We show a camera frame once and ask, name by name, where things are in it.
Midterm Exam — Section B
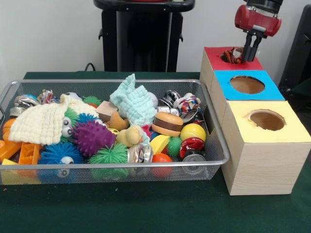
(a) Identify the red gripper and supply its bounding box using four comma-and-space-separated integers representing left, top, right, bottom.
234, 4, 282, 63

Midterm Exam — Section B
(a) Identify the orange striped tiger plush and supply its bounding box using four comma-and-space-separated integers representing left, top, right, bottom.
220, 47, 244, 65

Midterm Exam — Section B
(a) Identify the mint green cloth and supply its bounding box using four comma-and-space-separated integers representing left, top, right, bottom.
109, 73, 157, 144

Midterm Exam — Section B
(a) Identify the yellow plush duck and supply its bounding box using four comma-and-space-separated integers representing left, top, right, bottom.
116, 125, 143, 148

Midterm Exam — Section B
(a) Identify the shallow silver mesh bin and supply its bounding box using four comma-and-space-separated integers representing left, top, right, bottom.
0, 79, 230, 185

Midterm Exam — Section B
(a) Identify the wooden box with three holes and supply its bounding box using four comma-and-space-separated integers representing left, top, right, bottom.
199, 46, 311, 196

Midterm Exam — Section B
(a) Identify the black stand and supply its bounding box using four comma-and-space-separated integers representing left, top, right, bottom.
278, 4, 311, 92

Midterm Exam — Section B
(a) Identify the dark green tablecloth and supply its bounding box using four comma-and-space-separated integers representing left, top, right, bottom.
0, 70, 311, 233
291, 79, 311, 98

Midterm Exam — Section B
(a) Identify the yellow ball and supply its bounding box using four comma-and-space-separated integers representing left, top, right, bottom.
180, 123, 207, 143

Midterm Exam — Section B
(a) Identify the toy hamburger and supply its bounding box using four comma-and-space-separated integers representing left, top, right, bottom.
152, 111, 184, 136

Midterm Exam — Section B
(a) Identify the crushed red can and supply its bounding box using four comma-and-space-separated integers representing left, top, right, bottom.
179, 137, 207, 174

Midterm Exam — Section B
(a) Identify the orange red ball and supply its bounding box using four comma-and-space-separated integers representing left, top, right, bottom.
152, 153, 173, 177

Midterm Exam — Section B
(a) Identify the purple spiky rubber toy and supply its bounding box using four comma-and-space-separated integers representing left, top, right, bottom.
72, 120, 117, 157

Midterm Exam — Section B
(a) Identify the cream knitted cloth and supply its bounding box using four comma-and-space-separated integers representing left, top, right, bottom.
8, 94, 99, 146

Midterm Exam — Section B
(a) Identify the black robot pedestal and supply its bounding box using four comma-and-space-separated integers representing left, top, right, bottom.
93, 0, 196, 72

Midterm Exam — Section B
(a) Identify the green stringy rubber ball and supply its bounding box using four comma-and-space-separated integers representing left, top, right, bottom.
87, 143, 129, 180

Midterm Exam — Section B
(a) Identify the blue stringy ball with eyes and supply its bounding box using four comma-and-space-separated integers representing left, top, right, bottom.
38, 142, 85, 184

